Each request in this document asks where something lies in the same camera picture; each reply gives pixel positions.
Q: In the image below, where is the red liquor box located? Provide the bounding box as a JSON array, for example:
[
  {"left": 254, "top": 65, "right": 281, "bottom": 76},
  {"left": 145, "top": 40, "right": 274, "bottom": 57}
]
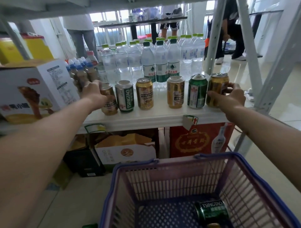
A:
[{"left": 170, "top": 122, "right": 235, "bottom": 158}]

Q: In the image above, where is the person's left forearm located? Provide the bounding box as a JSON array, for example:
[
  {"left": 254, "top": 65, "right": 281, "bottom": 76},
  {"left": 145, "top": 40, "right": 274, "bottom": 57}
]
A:
[{"left": 0, "top": 98, "right": 99, "bottom": 228}]

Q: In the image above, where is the person's right hand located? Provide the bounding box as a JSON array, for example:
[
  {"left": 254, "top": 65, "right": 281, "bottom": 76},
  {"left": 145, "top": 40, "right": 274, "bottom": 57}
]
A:
[{"left": 207, "top": 82, "right": 246, "bottom": 118}]

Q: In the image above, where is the person's right forearm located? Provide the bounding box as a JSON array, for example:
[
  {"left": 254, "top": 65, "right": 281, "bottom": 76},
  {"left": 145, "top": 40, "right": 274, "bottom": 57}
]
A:
[{"left": 224, "top": 106, "right": 301, "bottom": 193}]

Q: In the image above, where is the green price tag holder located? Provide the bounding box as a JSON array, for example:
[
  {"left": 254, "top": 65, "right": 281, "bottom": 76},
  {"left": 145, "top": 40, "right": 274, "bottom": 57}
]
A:
[{"left": 84, "top": 123, "right": 108, "bottom": 134}]

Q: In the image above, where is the person's left hand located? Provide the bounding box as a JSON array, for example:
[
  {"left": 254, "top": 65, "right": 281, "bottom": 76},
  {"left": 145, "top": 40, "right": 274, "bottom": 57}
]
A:
[{"left": 81, "top": 80, "right": 108, "bottom": 112}]

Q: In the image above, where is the black box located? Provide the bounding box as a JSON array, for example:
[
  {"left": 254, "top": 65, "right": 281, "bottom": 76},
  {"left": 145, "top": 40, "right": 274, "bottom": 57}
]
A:
[{"left": 63, "top": 134, "right": 106, "bottom": 178}]

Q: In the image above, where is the group of brown drink bottles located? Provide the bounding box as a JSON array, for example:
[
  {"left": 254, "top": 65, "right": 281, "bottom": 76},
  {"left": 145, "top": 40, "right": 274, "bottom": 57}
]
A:
[{"left": 65, "top": 56, "right": 100, "bottom": 92}]

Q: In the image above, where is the price tag with red arrow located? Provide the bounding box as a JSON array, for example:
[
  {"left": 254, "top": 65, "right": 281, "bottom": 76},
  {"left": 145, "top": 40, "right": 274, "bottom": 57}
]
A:
[{"left": 182, "top": 114, "right": 198, "bottom": 131}]

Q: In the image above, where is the group of clear water bottles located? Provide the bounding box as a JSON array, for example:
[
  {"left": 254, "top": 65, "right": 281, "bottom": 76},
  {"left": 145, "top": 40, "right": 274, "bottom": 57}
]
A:
[{"left": 101, "top": 33, "right": 206, "bottom": 83}]

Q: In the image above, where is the white and blue carton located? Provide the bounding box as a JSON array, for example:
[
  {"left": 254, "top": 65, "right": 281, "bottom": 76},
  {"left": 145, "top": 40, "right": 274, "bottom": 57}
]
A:
[{"left": 45, "top": 161, "right": 74, "bottom": 192}]

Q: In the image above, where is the green label water bottle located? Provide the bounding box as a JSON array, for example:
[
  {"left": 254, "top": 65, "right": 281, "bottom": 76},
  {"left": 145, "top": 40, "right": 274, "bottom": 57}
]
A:
[
  {"left": 167, "top": 39, "right": 181, "bottom": 78},
  {"left": 141, "top": 41, "right": 157, "bottom": 83},
  {"left": 155, "top": 40, "right": 169, "bottom": 85}
]

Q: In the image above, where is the white carton with duck print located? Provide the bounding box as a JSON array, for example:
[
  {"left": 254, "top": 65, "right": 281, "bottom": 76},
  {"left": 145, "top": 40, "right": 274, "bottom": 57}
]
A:
[{"left": 0, "top": 59, "right": 80, "bottom": 125}]

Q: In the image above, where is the white glossy metal shelf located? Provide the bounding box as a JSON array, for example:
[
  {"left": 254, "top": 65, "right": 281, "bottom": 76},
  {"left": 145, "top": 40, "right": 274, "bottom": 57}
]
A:
[{"left": 0, "top": 0, "right": 301, "bottom": 155}]

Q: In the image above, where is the yellow box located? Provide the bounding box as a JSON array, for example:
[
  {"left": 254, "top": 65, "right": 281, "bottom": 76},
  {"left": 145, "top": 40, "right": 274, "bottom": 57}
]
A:
[{"left": 0, "top": 34, "right": 55, "bottom": 65}]

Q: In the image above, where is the pink cap drink bottle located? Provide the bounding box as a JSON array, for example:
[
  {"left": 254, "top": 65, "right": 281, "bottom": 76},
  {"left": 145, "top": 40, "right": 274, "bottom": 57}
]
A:
[{"left": 86, "top": 50, "right": 99, "bottom": 67}]

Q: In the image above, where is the long black table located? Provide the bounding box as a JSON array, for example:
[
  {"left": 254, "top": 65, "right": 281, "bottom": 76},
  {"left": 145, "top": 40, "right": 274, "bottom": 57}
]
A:
[{"left": 98, "top": 16, "right": 188, "bottom": 40}]

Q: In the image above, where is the white power strip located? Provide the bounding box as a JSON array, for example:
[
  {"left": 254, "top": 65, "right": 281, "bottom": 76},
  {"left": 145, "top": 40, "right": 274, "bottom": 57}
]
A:
[{"left": 244, "top": 88, "right": 256, "bottom": 101}]

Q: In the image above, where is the pink and purple plastic basket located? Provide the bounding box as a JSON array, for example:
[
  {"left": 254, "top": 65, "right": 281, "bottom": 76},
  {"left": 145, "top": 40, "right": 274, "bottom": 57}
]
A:
[{"left": 98, "top": 152, "right": 301, "bottom": 228}]

